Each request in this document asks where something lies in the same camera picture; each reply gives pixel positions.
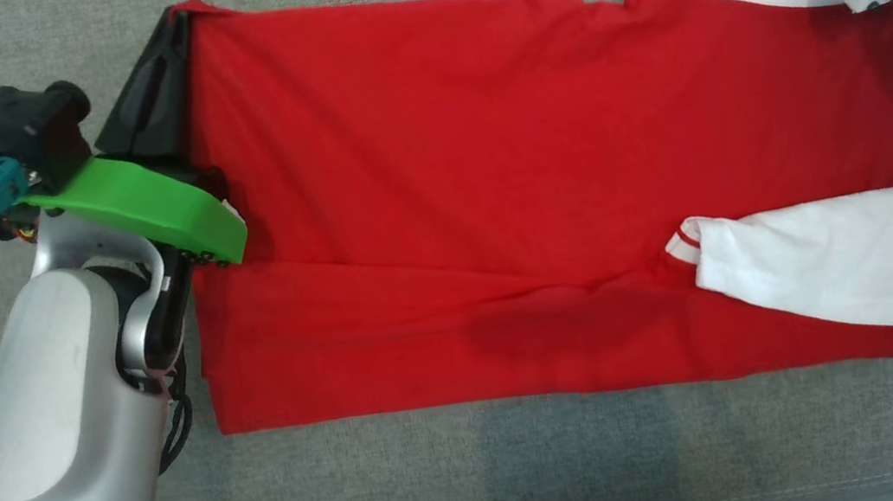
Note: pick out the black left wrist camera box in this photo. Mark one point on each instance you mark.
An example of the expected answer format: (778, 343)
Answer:
(28, 134)

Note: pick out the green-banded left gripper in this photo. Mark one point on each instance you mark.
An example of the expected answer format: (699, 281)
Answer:
(144, 210)

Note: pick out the red jersey with white sleeves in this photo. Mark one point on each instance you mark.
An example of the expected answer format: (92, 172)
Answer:
(534, 186)

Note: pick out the grey fabric sofa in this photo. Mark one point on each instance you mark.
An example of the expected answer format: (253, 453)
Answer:
(445, 487)

